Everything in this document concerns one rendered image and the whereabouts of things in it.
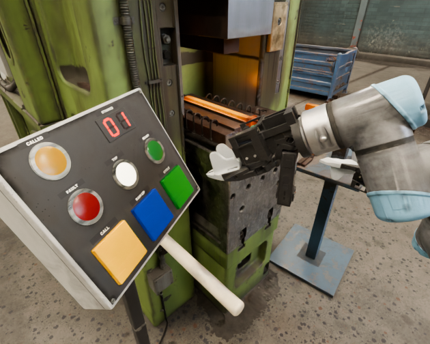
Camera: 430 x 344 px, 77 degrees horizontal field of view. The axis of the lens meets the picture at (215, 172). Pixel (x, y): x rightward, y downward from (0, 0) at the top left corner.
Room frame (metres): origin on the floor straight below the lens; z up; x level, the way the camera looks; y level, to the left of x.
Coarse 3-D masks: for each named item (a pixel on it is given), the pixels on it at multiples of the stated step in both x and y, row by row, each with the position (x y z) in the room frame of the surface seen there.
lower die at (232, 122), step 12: (192, 108) 1.07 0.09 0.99; (204, 108) 1.05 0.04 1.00; (228, 108) 1.07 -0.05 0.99; (204, 120) 0.96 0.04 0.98; (228, 120) 0.94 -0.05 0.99; (240, 120) 0.91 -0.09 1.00; (204, 132) 0.91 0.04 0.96; (216, 132) 0.86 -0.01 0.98; (228, 132) 0.85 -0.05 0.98; (228, 144) 0.84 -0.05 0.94
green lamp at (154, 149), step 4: (148, 144) 0.51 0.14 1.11; (152, 144) 0.52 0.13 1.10; (156, 144) 0.53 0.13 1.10; (148, 148) 0.50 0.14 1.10; (152, 148) 0.51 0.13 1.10; (156, 148) 0.52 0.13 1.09; (160, 148) 0.53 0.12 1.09; (148, 152) 0.50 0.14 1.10; (152, 152) 0.50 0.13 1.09; (156, 152) 0.51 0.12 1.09; (160, 152) 0.52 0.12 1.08; (152, 156) 0.50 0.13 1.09; (156, 156) 0.51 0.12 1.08; (160, 156) 0.52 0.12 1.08
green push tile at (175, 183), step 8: (176, 168) 0.52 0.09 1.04; (168, 176) 0.49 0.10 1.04; (176, 176) 0.51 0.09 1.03; (184, 176) 0.53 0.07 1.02; (168, 184) 0.48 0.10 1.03; (176, 184) 0.49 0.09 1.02; (184, 184) 0.51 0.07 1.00; (168, 192) 0.47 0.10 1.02; (176, 192) 0.48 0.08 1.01; (184, 192) 0.50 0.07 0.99; (176, 200) 0.46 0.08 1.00; (184, 200) 0.48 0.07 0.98
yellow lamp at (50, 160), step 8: (40, 152) 0.34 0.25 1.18; (48, 152) 0.35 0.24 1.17; (56, 152) 0.36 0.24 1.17; (40, 160) 0.33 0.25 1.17; (48, 160) 0.34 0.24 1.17; (56, 160) 0.35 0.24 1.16; (64, 160) 0.36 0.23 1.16; (40, 168) 0.33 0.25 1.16; (48, 168) 0.33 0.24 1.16; (56, 168) 0.34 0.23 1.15; (64, 168) 0.35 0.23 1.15
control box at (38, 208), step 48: (144, 96) 0.60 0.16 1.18; (48, 144) 0.36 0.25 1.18; (96, 144) 0.42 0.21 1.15; (144, 144) 0.51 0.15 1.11; (0, 192) 0.29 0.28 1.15; (48, 192) 0.31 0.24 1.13; (96, 192) 0.36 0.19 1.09; (144, 192) 0.43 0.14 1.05; (192, 192) 0.52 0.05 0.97; (48, 240) 0.27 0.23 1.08; (96, 240) 0.30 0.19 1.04; (144, 240) 0.36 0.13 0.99; (96, 288) 0.25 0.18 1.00
